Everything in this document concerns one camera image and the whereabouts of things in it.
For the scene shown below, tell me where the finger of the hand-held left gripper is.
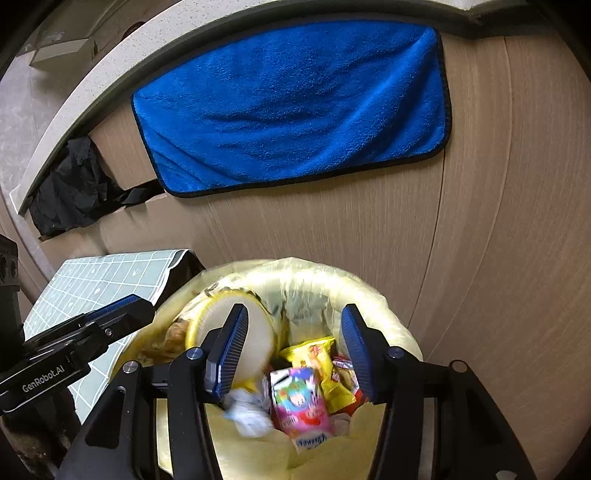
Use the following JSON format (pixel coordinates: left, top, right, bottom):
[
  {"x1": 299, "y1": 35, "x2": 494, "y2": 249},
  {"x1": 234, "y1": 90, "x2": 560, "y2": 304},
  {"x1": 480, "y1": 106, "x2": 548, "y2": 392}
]
[
  {"x1": 22, "y1": 294, "x2": 141, "y2": 347},
  {"x1": 25, "y1": 300, "x2": 156, "y2": 365}
]

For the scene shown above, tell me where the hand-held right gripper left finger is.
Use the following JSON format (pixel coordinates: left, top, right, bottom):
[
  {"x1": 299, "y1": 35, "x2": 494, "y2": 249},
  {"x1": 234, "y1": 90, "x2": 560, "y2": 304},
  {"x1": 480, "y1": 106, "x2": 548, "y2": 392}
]
[{"x1": 58, "y1": 302, "x2": 251, "y2": 480}]

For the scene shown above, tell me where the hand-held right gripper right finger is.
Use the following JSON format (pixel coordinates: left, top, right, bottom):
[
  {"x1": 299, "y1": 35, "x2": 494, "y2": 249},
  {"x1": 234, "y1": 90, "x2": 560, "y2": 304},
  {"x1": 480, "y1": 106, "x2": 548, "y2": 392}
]
[{"x1": 340, "y1": 303, "x2": 539, "y2": 480}]

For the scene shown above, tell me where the yellow snack wrapper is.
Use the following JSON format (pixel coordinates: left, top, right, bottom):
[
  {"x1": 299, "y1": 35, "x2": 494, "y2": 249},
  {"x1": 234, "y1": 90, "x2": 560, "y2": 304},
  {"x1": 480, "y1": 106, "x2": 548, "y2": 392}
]
[{"x1": 281, "y1": 337, "x2": 354, "y2": 414}]

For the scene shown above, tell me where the white paper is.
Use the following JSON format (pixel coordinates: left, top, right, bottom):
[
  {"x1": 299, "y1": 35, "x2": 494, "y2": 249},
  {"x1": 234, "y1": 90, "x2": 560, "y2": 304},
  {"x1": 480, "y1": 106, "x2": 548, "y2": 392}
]
[{"x1": 224, "y1": 388, "x2": 273, "y2": 437}]

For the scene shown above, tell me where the pink white tissue packet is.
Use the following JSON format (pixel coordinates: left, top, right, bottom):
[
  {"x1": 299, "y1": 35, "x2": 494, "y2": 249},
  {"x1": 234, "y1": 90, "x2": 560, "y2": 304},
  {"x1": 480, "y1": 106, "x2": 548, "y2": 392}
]
[{"x1": 269, "y1": 367, "x2": 335, "y2": 454}]

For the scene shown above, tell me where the waste bin with yellow liner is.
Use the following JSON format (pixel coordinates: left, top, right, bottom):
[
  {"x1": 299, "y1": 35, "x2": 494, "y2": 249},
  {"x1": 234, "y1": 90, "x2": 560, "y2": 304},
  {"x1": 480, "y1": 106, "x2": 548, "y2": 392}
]
[{"x1": 111, "y1": 256, "x2": 424, "y2": 480}]

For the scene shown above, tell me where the white bowl yellow rim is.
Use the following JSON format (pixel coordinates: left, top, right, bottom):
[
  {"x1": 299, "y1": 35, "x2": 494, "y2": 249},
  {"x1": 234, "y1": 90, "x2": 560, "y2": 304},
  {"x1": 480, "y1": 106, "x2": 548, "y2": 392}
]
[{"x1": 185, "y1": 291, "x2": 283, "y2": 393}]

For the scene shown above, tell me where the black fabric bag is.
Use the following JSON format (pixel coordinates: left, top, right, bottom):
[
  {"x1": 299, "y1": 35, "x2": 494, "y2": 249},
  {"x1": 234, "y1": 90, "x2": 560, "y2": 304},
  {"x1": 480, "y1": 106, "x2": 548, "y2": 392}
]
[{"x1": 28, "y1": 136, "x2": 169, "y2": 238}]

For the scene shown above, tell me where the blue towel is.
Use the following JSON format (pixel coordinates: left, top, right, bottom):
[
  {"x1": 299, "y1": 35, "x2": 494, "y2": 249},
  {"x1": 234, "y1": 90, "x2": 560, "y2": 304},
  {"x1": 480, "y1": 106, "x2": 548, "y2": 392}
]
[{"x1": 130, "y1": 21, "x2": 452, "y2": 198}]

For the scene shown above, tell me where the steel range hood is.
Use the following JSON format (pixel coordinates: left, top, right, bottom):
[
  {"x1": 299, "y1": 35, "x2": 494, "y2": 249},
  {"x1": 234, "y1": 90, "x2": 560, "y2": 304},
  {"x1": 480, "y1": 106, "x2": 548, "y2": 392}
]
[{"x1": 28, "y1": 18, "x2": 139, "y2": 70}]

